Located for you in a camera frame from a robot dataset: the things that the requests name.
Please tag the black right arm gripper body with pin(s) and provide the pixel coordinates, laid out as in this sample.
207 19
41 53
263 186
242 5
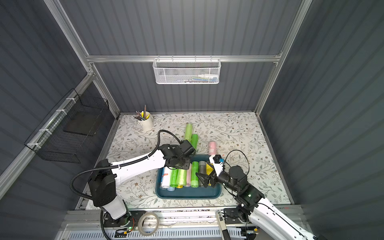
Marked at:
214 176

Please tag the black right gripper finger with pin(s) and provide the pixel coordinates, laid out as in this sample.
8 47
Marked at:
204 179
212 183

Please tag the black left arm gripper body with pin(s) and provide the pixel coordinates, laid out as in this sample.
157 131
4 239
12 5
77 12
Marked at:
182 163

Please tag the pink trash bag roll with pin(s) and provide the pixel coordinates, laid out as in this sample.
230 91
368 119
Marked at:
189 175
212 148

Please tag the pale green roll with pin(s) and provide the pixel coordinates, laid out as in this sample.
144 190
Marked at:
194 177
189 132

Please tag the dark grey trash bag roll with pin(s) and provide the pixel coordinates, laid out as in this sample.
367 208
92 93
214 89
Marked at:
203 167

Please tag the bright green roll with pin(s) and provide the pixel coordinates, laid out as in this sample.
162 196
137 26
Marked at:
174 177
194 141

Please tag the light green roll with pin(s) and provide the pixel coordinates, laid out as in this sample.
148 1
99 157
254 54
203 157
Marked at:
182 177

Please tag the white roll with red label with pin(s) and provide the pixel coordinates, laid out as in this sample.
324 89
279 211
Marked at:
166 178

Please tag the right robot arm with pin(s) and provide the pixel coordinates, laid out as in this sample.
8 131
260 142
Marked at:
254 207

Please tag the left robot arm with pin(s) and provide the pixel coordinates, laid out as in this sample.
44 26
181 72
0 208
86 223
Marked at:
103 182

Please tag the teal plastic storage box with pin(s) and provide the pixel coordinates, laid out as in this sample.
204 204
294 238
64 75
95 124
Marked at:
187 193

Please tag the clear packing tape roll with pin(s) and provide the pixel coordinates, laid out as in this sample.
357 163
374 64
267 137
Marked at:
148 224

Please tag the white pen holder cup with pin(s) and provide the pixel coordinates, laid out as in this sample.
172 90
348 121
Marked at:
147 125

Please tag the pens and pencils bunch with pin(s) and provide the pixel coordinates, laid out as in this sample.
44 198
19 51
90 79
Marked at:
143 115

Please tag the items in white basket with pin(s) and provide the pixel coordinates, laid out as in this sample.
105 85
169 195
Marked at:
202 78

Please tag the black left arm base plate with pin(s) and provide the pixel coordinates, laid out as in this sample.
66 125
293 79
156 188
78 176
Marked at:
129 220

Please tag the white wire wall basket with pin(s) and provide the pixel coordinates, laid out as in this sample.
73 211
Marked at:
167 72

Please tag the black wire side basket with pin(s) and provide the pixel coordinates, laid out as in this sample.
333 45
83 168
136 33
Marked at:
75 133

